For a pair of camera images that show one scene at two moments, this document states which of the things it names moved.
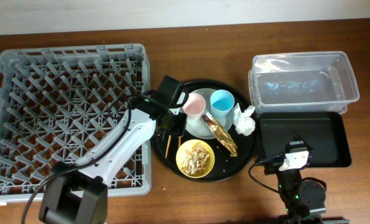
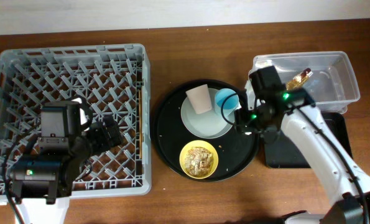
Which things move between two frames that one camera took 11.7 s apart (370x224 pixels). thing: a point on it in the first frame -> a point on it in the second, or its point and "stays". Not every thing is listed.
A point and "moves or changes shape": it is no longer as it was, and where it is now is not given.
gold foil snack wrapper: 221,134 -> 299,79
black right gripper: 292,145 -> 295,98
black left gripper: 178,125 -> 107,134
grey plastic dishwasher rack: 55,105 stays
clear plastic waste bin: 319,81 stays
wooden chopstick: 170,136 moves or changes shape
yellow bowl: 195,158 stays
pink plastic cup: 194,106 -> 200,98
